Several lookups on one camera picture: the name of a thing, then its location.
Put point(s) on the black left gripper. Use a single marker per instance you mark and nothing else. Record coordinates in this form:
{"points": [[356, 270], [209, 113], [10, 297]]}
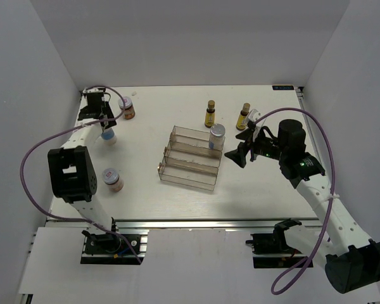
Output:
{"points": [[107, 111]]}

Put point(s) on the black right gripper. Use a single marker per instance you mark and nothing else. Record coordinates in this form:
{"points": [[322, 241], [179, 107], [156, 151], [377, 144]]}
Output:
{"points": [[239, 155]]}

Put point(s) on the yellow-label oil bottle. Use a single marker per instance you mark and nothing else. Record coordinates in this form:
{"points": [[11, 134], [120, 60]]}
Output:
{"points": [[242, 120], [210, 114]]}

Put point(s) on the white blue jar silver lid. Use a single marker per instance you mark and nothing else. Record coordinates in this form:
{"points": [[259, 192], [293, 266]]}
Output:
{"points": [[109, 137]]}

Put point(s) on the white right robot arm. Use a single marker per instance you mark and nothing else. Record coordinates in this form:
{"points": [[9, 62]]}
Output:
{"points": [[351, 258]]}

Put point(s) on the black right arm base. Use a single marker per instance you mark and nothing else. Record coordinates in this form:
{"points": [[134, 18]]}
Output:
{"points": [[270, 250]]}

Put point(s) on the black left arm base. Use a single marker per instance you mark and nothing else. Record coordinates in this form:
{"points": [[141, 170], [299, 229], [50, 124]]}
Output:
{"points": [[109, 249]]}

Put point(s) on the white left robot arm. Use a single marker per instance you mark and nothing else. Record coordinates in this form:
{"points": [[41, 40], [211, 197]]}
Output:
{"points": [[73, 177]]}

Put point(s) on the brown jar white red lid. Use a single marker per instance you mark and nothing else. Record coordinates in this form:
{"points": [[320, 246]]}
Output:
{"points": [[127, 107]]}

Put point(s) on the clear three-tier organizer rack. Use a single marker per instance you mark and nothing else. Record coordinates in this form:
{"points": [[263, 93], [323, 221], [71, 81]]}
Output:
{"points": [[188, 161]]}

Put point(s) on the blue label right corner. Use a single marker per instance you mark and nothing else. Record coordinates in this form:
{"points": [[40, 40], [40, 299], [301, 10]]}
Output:
{"points": [[283, 87]]}

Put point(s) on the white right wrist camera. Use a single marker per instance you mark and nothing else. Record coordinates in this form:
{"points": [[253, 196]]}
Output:
{"points": [[255, 122]]}

